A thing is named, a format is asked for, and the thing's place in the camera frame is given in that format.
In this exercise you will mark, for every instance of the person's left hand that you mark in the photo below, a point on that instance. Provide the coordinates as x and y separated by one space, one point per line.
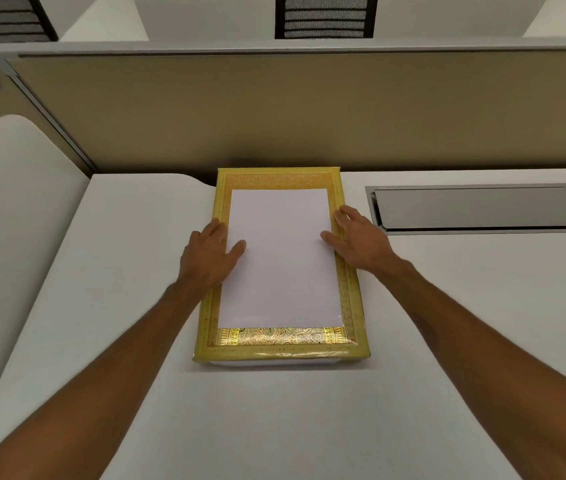
205 262

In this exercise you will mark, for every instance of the person's right hand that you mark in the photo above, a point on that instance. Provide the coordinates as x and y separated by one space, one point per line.
365 244

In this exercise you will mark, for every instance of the person's left thumb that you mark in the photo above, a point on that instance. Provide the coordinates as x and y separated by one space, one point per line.
237 250

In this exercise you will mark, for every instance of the person's right thumb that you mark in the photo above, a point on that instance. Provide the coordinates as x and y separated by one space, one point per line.
332 240

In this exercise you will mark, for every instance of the white paper sheet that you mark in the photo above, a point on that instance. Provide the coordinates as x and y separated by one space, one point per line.
283 254

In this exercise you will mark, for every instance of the person's right forearm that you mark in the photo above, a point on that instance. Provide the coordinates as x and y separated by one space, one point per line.
487 364

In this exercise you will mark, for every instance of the person's left forearm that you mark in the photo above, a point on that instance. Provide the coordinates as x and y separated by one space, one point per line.
108 374

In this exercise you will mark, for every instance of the gold wrapped paper ream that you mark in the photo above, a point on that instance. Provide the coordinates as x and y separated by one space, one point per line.
283 340

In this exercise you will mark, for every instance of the beige desk partition panel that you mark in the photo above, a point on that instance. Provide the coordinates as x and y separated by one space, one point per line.
288 109

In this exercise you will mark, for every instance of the black mesh office chair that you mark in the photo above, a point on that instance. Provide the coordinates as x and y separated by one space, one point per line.
326 15
5 17

